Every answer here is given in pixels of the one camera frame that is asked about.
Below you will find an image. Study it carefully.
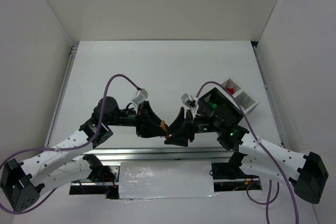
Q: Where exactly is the green square lego brick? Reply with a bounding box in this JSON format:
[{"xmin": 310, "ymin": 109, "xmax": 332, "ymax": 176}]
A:
[{"xmin": 208, "ymin": 102, "xmax": 217, "ymax": 109}]

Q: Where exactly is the brown lego plate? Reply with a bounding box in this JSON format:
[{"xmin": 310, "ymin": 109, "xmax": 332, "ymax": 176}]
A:
[{"xmin": 160, "ymin": 120, "xmax": 170, "ymax": 140}]

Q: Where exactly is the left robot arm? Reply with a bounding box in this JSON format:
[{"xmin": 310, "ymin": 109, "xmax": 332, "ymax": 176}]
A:
[{"xmin": 1, "ymin": 97, "xmax": 168, "ymax": 215}]

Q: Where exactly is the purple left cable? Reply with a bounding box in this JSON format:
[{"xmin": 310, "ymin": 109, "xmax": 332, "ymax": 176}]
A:
[{"xmin": 0, "ymin": 73, "xmax": 140, "ymax": 216}]

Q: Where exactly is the aluminium right rail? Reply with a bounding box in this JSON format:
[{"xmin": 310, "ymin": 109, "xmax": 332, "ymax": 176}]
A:
[{"xmin": 250, "ymin": 41, "xmax": 285, "ymax": 147}]

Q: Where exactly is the aluminium front rail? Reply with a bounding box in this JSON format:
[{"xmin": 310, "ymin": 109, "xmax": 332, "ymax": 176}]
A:
[{"xmin": 78, "ymin": 147, "xmax": 234, "ymax": 162}]

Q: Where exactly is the red green half-round lego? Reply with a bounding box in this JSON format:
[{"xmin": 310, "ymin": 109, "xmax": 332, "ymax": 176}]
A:
[{"xmin": 226, "ymin": 88, "xmax": 235, "ymax": 95}]

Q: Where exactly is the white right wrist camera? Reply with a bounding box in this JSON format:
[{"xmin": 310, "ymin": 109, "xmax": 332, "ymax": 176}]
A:
[{"xmin": 181, "ymin": 93, "xmax": 199, "ymax": 119}]

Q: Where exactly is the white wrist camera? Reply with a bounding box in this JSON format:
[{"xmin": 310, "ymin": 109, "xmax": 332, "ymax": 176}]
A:
[
  {"xmin": 181, "ymin": 93, "xmax": 199, "ymax": 119},
  {"xmin": 131, "ymin": 89, "xmax": 149, "ymax": 109}
]

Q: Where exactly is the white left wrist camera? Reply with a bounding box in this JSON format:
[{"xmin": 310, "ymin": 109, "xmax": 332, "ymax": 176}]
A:
[{"xmin": 131, "ymin": 89, "xmax": 149, "ymax": 109}]

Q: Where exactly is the white taped cover sheet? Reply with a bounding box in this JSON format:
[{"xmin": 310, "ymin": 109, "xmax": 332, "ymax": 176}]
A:
[{"xmin": 119, "ymin": 161, "xmax": 215, "ymax": 199}]

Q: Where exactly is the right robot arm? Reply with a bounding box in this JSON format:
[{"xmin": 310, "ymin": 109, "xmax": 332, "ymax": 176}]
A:
[{"xmin": 160, "ymin": 105, "xmax": 329, "ymax": 204}]

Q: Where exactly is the black compartment container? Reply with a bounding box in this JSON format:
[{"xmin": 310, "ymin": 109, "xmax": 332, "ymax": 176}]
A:
[{"xmin": 196, "ymin": 79, "xmax": 259, "ymax": 129}]

